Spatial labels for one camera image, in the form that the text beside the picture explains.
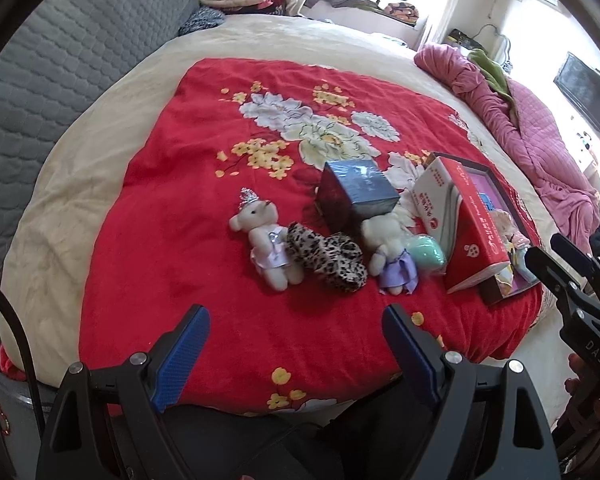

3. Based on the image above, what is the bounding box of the blue patterned pillow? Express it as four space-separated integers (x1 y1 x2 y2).
178 6 226 37

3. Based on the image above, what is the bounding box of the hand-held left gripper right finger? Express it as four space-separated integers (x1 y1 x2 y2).
381 304 563 480

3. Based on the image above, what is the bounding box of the bed with beige sheet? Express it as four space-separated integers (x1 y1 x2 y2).
0 10 600 401

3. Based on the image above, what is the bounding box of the pink plush doll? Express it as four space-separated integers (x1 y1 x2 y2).
489 208 531 253

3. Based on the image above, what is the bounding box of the red tissue box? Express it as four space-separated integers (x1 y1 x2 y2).
411 156 513 295

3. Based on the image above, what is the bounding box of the black yellow bag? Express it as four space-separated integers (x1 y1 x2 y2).
447 29 481 48

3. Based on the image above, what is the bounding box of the white teddy bear purple dress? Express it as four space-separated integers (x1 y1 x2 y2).
361 212 420 296

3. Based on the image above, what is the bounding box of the orange patterned cloth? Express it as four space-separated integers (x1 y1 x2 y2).
382 2 421 23

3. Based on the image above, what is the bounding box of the pink quilt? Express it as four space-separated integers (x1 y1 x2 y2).
414 42 600 241

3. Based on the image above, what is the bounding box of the white teddy bear silver crown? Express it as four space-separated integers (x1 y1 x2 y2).
228 187 306 292

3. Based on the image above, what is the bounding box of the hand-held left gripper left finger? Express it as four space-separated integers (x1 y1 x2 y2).
36 304 212 480

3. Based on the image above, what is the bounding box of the teal tissue pack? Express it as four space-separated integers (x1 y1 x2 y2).
500 247 538 286

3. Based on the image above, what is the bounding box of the white window bench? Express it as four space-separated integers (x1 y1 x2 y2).
300 2 421 46

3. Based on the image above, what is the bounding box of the shallow box with purple print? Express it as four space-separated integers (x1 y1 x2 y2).
427 151 543 307

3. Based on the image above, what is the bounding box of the black wall television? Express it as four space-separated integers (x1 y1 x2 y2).
552 51 600 138

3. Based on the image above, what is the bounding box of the green cloth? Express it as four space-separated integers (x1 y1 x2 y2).
467 49 513 106

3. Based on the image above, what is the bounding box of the black cable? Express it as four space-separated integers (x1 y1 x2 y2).
0 269 48 436

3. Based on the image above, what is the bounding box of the white metal frame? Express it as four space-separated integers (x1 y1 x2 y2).
477 22 516 73

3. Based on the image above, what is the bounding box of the grey quilted headboard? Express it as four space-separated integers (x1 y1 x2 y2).
0 0 203 376

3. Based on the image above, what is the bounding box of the person's right hand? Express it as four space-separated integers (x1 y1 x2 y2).
565 352 600 411

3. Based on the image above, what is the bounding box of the mint green egg sponge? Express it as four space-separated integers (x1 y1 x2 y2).
405 234 448 268

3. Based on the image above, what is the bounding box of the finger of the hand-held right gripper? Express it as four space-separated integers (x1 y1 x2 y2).
550 232 600 306
524 245 600 322

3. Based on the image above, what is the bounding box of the red floral blanket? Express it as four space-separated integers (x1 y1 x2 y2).
78 57 546 417

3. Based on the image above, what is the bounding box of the leopard print scrunchie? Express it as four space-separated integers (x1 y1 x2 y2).
286 221 368 293

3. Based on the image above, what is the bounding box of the dark blue gift box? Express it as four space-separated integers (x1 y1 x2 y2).
314 158 401 236

